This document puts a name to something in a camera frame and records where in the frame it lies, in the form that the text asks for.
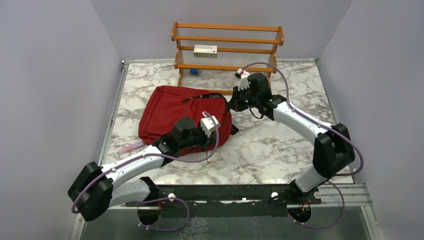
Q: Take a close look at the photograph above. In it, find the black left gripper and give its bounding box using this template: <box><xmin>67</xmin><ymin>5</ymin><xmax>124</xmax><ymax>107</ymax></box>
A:
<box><xmin>179</xmin><ymin>121</ymin><xmax>220</xmax><ymax>153</ymax></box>

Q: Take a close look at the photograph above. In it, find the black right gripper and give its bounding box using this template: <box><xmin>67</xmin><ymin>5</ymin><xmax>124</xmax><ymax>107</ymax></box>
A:
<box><xmin>228</xmin><ymin>84</ymin><xmax>260</xmax><ymax>112</ymax></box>

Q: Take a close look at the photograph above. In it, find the red backpack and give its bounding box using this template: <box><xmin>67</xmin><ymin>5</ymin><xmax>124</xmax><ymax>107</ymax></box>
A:
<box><xmin>138</xmin><ymin>85</ymin><xmax>239</xmax><ymax>147</ymax></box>

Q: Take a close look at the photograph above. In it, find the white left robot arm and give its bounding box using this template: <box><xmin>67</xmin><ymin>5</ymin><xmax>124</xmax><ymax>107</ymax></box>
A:
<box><xmin>67</xmin><ymin>112</ymin><xmax>223</xmax><ymax>222</ymax></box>

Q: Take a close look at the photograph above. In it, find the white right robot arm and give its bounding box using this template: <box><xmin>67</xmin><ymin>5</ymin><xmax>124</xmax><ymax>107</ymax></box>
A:
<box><xmin>228</xmin><ymin>69</ymin><xmax>355</xmax><ymax>204</ymax></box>

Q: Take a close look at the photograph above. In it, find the brown marker pen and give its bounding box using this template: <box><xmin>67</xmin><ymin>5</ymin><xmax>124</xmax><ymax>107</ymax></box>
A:
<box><xmin>205</xmin><ymin>151</ymin><xmax>210</xmax><ymax>164</ymax></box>

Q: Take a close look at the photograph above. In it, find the pink highlighter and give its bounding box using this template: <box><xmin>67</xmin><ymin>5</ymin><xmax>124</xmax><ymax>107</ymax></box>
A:
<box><xmin>118</xmin><ymin>141</ymin><xmax>145</xmax><ymax>155</ymax></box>

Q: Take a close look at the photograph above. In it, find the wooden two-tier shelf rack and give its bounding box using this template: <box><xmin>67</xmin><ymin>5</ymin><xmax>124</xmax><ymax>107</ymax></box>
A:
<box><xmin>171</xmin><ymin>21</ymin><xmax>285</xmax><ymax>87</ymax></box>

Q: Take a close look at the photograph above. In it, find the blue pencil sharpener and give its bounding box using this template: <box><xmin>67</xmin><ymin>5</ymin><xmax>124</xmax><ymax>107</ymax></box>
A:
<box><xmin>190</xmin><ymin>68</ymin><xmax>199</xmax><ymax>76</ymax></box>

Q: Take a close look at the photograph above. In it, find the white red box on shelf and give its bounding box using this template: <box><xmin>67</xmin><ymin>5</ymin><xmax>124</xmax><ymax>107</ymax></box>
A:
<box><xmin>193</xmin><ymin>44</ymin><xmax>218</xmax><ymax>59</ymax></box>

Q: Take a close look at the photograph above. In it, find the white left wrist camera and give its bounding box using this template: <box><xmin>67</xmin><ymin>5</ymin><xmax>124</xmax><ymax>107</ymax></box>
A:
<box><xmin>200</xmin><ymin>111</ymin><xmax>221</xmax><ymax>137</ymax></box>

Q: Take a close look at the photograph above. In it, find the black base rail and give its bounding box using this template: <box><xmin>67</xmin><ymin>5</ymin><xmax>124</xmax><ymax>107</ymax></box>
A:
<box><xmin>125</xmin><ymin>177</ymin><xmax>322</xmax><ymax>223</ymax></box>

